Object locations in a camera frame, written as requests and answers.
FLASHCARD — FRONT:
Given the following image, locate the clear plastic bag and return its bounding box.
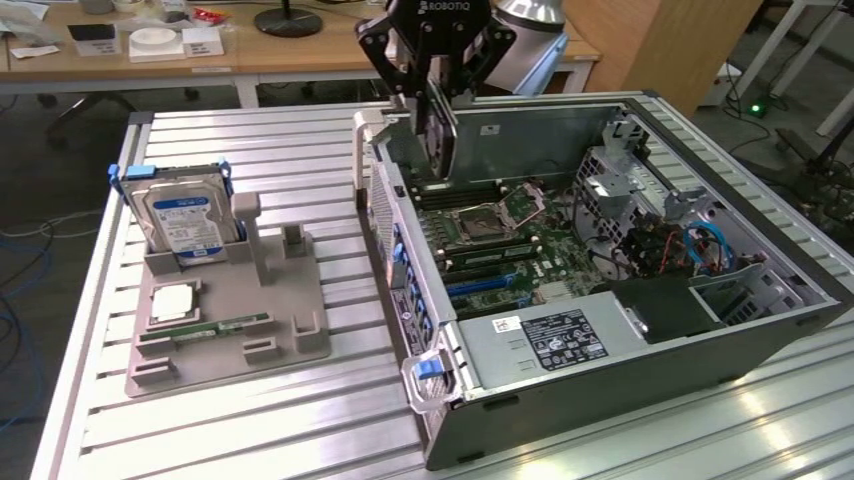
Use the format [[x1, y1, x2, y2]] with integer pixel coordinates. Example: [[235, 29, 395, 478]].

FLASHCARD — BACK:
[[0, 0, 52, 37]]

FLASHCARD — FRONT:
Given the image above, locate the metal socket cover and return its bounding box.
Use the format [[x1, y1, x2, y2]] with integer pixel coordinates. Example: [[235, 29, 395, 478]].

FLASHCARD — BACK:
[[496, 180, 556, 231]]

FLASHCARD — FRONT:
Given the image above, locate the wooden cabinet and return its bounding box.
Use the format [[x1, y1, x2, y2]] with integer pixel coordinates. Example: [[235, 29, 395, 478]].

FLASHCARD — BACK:
[[563, 0, 766, 114]]

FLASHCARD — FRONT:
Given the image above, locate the silver CPU chip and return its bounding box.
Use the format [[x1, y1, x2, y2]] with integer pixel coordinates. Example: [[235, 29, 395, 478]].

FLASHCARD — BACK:
[[148, 284, 203, 324]]

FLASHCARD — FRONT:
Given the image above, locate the white box with round insert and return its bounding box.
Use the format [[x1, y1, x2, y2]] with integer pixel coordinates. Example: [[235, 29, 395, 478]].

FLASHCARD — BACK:
[[127, 27, 188, 64]]

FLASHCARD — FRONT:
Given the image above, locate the CPU socket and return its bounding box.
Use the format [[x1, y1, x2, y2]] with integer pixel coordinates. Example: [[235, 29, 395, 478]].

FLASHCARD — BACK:
[[452, 204, 516, 246]]

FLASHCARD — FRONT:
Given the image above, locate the open black PC case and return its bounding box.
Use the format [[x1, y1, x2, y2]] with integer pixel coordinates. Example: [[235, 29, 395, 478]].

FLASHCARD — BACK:
[[351, 92, 843, 472]]

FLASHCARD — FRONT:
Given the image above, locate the white table frame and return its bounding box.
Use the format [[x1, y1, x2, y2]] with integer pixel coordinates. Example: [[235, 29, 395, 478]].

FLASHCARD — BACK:
[[730, 0, 854, 137]]

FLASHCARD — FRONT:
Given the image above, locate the blue expansion slot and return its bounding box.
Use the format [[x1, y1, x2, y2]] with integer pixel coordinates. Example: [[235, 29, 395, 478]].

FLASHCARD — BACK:
[[444, 277, 514, 298]]

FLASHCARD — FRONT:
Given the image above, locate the grey parts rack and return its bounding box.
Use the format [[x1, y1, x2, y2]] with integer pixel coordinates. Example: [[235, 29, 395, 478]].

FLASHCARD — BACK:
[[124, 191, 332, 399]]

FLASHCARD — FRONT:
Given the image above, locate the green RAM stick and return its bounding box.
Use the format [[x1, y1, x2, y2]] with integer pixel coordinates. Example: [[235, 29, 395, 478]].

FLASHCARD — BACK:
[[145, 312, 276, 342]]

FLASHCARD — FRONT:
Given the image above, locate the red wire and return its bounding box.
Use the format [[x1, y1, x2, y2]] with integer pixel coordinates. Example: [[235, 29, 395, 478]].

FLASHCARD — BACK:
[[659, 227, 709, 274]]

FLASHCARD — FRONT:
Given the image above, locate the grey power supply unit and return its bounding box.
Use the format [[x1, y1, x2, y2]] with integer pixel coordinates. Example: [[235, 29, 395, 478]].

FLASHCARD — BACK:
[[455, 291, 654, 391]]

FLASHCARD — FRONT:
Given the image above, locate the graphics card with fan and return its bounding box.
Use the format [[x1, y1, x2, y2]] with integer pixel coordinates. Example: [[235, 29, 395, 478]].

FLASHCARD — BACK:
[[414, 53, 462, 181]]

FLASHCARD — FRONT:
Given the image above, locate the RAM stick in slot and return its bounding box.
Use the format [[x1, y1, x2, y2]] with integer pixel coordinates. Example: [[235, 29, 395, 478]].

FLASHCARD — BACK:
[[442, 243, 540, 267]]

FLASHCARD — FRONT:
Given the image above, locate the black office chair base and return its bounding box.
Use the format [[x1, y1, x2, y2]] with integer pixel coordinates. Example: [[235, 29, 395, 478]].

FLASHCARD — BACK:
[[37, 91, 136, 147]]

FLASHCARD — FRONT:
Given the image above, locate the hard disk in blue caddy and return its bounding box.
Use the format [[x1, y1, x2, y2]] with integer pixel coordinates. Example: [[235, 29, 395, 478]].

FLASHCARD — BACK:
[[105, 158, 236, 266]]

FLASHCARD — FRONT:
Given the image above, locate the blue floor cable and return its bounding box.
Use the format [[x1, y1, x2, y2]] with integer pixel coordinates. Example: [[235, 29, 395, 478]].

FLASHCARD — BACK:
[[0, 234, 53, 432]]

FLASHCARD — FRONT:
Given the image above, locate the green motherboard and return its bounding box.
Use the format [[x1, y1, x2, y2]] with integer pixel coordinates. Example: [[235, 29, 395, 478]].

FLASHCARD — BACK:
[[404, 169, 606, 322]]

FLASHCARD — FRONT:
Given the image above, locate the white box with black top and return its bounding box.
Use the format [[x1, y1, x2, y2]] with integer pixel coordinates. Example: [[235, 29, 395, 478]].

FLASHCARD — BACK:
[[65, 23, 125, 58]]

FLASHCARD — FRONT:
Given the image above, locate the black round lamp base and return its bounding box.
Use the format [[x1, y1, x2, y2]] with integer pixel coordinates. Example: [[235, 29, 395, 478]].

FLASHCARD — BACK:
[[252, 0, 326, 39]]

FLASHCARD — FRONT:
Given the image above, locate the white paper slip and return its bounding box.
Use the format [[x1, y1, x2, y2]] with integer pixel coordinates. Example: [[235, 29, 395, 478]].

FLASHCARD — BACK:
[[8, 44, 63, 60]]

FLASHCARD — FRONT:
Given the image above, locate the black floor stand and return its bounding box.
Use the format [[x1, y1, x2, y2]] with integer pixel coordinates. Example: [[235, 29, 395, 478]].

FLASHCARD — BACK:
[[773, 127, 854, 226]]

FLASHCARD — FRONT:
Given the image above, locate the metal disk bay cage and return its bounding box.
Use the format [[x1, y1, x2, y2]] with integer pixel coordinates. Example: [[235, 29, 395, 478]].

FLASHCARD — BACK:
[[572, 119, 677, 237]]

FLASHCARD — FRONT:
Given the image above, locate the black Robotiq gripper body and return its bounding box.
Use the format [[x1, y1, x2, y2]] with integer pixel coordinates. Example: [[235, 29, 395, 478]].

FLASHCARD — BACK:
[[383, 0, 495, 57]]

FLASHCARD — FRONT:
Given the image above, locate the blue wire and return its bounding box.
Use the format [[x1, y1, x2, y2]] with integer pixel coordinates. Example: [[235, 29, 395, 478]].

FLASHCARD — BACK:
[[682, 219, 737, 274]]

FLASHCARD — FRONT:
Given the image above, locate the white floor cable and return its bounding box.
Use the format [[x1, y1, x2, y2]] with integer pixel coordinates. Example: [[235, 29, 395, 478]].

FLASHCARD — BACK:
[[0, 209, 103, 239]]

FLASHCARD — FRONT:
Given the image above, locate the wooden desk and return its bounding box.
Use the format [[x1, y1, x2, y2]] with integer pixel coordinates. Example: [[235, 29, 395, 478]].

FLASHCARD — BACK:
[[0, 0, 603, 109]]

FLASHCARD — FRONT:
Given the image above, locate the plain white box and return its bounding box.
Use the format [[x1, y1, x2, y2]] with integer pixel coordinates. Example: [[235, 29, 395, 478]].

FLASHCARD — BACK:
[[180, 27, 225, 58]]

